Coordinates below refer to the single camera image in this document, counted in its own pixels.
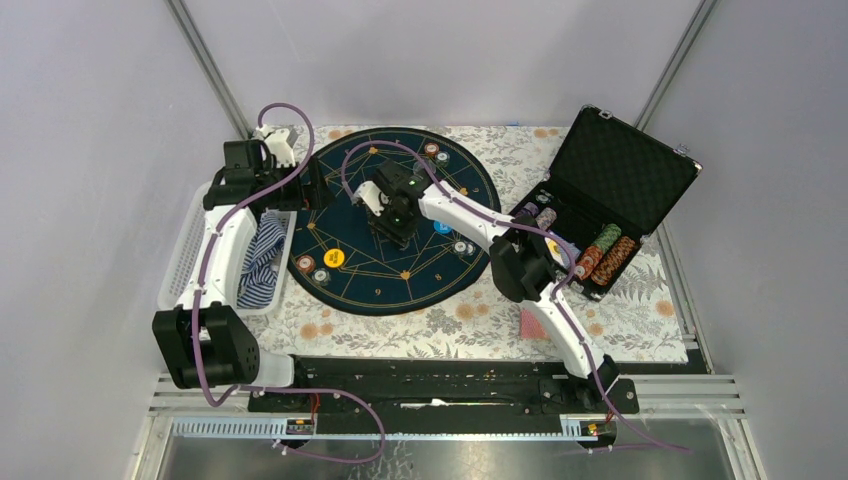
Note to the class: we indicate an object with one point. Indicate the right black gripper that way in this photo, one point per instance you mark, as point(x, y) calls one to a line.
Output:
point(397, 236)

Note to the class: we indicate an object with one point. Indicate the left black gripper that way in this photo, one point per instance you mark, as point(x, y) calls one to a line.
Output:
point(312, 195)

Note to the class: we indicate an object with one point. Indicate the blue dealer button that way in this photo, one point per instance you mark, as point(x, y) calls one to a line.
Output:
point(442, 228)

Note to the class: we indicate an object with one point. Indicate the yellow dealer button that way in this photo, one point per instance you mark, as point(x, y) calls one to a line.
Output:
point(334, 258)

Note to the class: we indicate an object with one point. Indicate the red five chip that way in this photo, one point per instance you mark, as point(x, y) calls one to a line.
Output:
point(431, 149)
point(305, 264)

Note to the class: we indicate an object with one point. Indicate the red card deck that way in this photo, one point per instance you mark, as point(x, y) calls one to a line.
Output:
point(530, 327)

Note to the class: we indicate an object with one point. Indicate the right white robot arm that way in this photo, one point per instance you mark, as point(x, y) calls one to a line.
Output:
point(522, 266)

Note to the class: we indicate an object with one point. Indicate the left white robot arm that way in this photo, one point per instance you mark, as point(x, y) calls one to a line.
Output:
point(228, 264)

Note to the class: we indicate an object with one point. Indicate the round dark blue poker mat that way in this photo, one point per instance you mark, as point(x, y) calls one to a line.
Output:
point(377, 278)

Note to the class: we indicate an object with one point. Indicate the striped blue white cloth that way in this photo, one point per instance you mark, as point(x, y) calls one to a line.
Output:
point(259, 275)

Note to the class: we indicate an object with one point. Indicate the white plastic basket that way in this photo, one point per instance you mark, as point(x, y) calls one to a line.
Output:
point(187, 250)

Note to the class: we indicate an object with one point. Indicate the purple chip row in case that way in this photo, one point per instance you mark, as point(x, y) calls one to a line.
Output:
point(529, 209)

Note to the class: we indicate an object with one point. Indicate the blue orange chip row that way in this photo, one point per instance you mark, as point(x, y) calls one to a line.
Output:
point(546, 218)

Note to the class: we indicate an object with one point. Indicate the red chip row in case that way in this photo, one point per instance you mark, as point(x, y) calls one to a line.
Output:
point(600, 267)

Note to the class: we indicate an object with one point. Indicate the green chip row in case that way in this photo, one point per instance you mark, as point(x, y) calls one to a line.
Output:
point(609, 234)

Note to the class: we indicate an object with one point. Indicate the black chip carrying case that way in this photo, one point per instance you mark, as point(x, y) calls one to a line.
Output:
point(607, 171)

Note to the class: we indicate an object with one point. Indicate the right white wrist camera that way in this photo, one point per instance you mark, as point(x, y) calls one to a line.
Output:
point(368, 194)

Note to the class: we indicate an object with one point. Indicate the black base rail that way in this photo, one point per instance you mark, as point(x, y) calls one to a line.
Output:
point(434, 397)

